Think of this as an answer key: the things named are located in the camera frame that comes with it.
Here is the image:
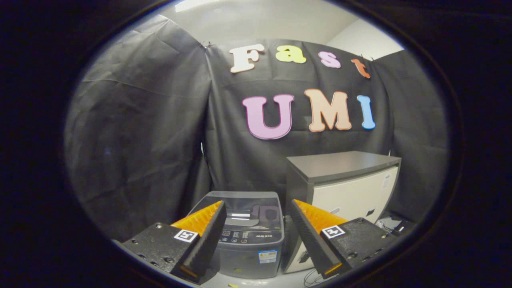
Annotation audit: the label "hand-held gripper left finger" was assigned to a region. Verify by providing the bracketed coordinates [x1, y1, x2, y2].
[114, 200, 228, 284]

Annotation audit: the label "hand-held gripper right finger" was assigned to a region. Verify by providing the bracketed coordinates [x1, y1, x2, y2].
[290, 199, 394, 280]

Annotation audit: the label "grey washing machine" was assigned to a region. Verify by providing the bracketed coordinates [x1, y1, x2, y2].
[188, 191, 285, 279]

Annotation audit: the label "white cabinet with dark top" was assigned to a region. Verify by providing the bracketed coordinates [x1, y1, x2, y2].
[282, 151, 402, 274]

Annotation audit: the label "black backdrop cloth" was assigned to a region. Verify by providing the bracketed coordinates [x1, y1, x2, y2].
[64, 15, 448, 242]

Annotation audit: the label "floor cables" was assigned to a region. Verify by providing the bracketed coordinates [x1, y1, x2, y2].
[303, 268, 340, 288]

